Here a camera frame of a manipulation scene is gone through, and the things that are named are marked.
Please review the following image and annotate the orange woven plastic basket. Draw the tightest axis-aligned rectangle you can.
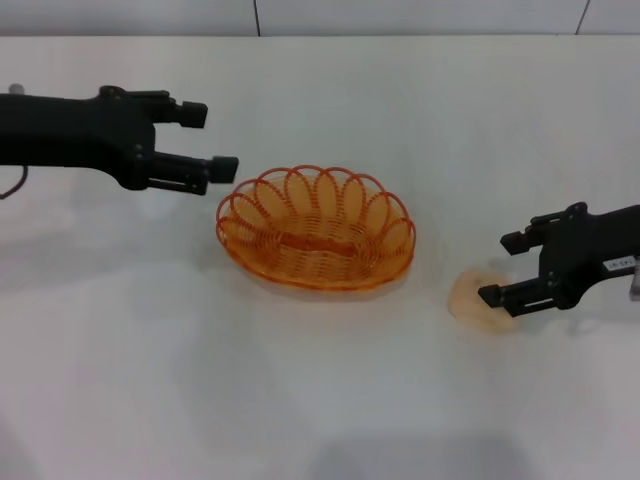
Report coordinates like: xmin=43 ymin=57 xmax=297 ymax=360
xmin=215 ymin=163 xmax=418 ymax=293

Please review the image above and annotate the grey left arm cable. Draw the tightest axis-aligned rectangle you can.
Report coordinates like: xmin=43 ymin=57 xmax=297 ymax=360
xmin=0 ymin=164 xmax=29 ymax=201

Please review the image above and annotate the round pale bread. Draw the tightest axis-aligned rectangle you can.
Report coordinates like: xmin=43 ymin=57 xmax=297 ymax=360
xmin=447 ymin=267 xmax=524 ymax=331

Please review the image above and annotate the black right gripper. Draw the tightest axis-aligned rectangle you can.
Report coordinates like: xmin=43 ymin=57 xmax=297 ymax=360
xmin=478 ymin=202 xmax=640 ymax=319

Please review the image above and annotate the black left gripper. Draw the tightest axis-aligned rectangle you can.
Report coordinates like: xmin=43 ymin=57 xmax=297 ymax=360
xmin=0 ymin=85 xmax=240 ymax=197

